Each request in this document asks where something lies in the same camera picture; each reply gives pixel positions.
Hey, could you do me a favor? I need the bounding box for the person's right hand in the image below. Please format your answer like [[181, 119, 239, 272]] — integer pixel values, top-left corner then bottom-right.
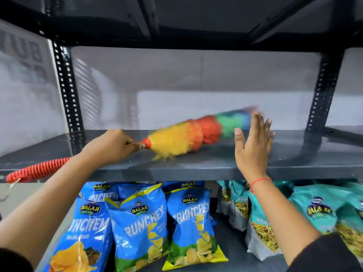
[[234, 111, 275, 182]]

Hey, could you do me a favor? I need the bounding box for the person's left hand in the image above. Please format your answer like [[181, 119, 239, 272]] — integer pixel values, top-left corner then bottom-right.
[[82, 128, 145, 170]]

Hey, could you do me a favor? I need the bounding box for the multicoloured duster with red handle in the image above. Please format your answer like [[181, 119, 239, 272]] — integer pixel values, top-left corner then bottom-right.
[[5, 106, 259, 184]]

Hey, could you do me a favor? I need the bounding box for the person's right forearm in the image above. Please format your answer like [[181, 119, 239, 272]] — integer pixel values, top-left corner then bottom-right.
[[246, 178, 323, 266]]

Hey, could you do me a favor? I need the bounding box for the person's left forearm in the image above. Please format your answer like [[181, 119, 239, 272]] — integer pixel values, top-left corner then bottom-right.
[[0, 150, 96, 269]]

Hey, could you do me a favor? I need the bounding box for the dark grey metal shelf rack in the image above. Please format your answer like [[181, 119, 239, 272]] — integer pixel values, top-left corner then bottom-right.
[[0, 0, 363, 272]]

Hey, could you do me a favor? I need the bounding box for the group of blue chip packets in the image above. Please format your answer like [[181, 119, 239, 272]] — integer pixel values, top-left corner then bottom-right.
[[43, 181, 229, 272]]

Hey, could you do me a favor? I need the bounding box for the group of teal snack packets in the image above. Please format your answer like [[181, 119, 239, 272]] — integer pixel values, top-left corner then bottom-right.
[[216, 180, 363, 262]]

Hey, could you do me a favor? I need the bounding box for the white banner with grey print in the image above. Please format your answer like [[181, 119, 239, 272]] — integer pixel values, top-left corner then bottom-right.
[[0, 19, 70, 157]]

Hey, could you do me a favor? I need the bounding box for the black sleeve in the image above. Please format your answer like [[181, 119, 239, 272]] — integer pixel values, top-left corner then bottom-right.
[[0, 247, 34, 272], [286, 232, 363, 272]]

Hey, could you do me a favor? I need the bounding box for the red thread bracelet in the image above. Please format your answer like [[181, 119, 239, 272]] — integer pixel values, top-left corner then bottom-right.
[[249, 178, 272, 193]]

